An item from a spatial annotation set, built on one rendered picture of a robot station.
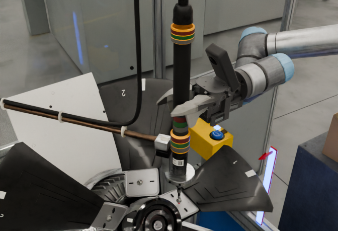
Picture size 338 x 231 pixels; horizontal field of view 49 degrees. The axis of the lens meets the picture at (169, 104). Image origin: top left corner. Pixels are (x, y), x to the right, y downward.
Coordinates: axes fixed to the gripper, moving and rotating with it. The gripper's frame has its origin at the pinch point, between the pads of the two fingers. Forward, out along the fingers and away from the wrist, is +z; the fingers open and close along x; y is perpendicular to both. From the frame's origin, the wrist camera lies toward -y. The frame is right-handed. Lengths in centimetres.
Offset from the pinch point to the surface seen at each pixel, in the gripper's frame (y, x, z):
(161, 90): 7.8, 15.7, -8.9
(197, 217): 90, 31, -38
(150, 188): 24.0, 2.6, 3.3
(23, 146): 6.5, 12.1, 26.4
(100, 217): 26.6, 4.0, 16.0
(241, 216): 66, 7, -37
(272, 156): 32.5, -0.5, -37.4
